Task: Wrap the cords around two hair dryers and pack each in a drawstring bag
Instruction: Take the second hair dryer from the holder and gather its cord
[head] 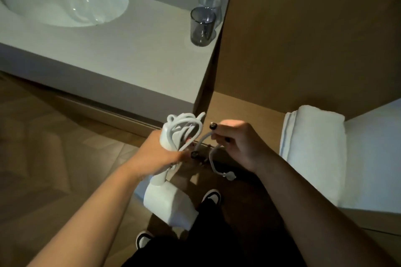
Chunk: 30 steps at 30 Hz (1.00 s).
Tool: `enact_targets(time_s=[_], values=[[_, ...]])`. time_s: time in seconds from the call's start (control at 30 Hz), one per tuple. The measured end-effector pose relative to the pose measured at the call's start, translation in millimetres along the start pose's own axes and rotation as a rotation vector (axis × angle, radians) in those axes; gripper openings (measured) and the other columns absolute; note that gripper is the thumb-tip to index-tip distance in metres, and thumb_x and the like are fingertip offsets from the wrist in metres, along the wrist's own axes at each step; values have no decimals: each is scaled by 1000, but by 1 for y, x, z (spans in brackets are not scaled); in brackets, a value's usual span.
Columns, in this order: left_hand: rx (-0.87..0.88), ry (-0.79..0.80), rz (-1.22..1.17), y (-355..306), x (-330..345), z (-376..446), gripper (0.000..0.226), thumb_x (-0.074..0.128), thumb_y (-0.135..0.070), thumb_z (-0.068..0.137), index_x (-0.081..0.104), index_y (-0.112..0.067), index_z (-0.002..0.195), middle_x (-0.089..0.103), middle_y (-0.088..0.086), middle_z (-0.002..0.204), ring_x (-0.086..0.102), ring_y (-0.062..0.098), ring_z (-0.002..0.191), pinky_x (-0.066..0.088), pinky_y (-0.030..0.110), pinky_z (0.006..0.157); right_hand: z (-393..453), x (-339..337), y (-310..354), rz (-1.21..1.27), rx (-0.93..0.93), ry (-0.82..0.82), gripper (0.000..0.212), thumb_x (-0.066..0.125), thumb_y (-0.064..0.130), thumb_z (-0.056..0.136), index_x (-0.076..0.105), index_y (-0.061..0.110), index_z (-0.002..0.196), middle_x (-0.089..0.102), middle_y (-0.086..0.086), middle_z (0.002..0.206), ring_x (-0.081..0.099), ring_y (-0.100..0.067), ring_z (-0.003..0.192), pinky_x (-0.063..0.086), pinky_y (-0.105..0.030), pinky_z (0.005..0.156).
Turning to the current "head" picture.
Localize white hair dryer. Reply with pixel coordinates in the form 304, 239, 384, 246
142, 115, 201, 232

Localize person's right black white shoe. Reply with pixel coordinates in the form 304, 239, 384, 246
201, 189, 222, 205

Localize person's left forearm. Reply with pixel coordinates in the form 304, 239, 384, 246
27, 164, 157, 267

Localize white folded towel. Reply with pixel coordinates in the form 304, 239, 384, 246
278, 105, 348, 207

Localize person's left hand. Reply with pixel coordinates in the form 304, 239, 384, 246
133, 130, 198, 182

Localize white vanity counter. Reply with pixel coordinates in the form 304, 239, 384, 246
0, 0, 237, 124

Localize white shelf board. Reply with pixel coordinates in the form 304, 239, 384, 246
340, 98, 401, 215

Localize grey glass cup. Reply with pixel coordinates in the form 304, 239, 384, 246
190, 6, 217, 47
198, 0, 222, 39

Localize person's black trousers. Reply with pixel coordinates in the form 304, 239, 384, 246
122, 200, 251, 267

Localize white power cord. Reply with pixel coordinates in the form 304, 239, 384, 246
165, 112, 237, 182

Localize person's black white shoe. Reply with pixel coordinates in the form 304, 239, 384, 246
201, 189, 222, 205
136, 230, 155, 250

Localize person's right forearm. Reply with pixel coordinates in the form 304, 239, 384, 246
254, 152, 400, 267

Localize person's right hand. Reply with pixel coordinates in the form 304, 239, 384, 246
210, 120, 274, 174

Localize person's left black white shoe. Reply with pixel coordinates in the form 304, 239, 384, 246
136, 230, 155, 250

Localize wooden cabinet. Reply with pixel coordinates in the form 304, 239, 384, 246
193, 0, 401, 267

